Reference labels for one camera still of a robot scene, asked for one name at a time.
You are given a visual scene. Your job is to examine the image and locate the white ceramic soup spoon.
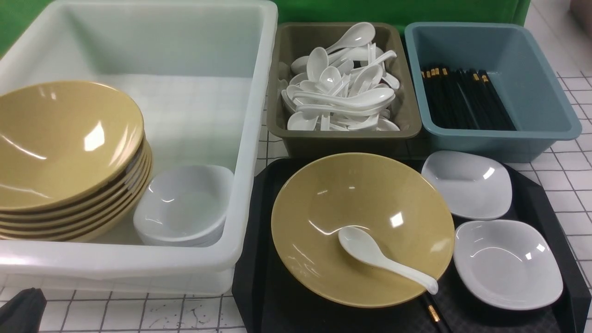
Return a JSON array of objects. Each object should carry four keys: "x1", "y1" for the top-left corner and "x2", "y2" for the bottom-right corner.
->
[{"x1": 338, "y1": 226, "x2": 438, "y2": 295}]

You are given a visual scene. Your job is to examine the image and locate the yellow noodle bowl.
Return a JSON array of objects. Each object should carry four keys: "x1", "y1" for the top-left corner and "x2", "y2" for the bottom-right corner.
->
[{"x1": 271, "y1": 153, "x2": 455, "y2": 308}]

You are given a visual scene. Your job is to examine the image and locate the black chopstick gold band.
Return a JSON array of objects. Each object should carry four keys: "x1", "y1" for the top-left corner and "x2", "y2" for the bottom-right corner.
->
[{"x1": 419, "y1": 292, "x2": 453, "y2": 333}]

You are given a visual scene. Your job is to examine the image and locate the stack of white dishes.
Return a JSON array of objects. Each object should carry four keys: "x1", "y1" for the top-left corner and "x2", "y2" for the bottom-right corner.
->
[{"x1": 133, "y1": 165, "x2": 234, "y2": 248}]

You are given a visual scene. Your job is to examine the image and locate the bundle of black chopsticks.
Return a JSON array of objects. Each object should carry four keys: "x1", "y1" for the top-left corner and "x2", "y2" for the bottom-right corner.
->
[{"x1": 421, "y1": 64, "x2": 517, "y2": 131}]

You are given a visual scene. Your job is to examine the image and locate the pile of white spoons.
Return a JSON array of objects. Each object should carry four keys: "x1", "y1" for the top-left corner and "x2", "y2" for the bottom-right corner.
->
[{"x1": 279, "y1": 22, "x2": 401, "y2": 131}]

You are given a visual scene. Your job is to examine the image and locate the stack of yellow bowls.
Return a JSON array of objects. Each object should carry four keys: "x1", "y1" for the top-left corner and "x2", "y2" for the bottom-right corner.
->
[{"x1": 1, "y1": 80, "x2": 154, "y2": 242}]

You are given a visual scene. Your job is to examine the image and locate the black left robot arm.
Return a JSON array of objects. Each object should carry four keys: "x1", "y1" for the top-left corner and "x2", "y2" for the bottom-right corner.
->
[{"x1": 0, "y1": 288, "x2": 47, "y2": 333}]

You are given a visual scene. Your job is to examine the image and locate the olive-brown spoon bin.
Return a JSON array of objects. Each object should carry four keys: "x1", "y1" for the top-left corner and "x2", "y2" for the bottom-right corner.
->
[{"x1": 266, "y1": 22, "x2": 422, "y2": 158}]

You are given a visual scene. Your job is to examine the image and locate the blue chopstick bin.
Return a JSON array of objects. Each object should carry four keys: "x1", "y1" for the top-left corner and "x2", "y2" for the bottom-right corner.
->
[{"x1": 405, "y1": 22, "x2": 582, "y2": 163}]

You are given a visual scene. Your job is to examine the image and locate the white square dish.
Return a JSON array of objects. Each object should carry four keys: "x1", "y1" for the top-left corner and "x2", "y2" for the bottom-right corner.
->
[
  {"x1": 421, "y1": 150, "x2": 512, "y2": 221},
  {"x1": 453, "y1": 219, "x2": 564, "y2": 311}
]

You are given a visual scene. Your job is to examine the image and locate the large white plastic tub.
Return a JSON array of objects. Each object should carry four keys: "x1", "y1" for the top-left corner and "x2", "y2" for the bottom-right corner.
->
[{"x1": 1, "y1": 0, "x2": 278, "y2": 297}]

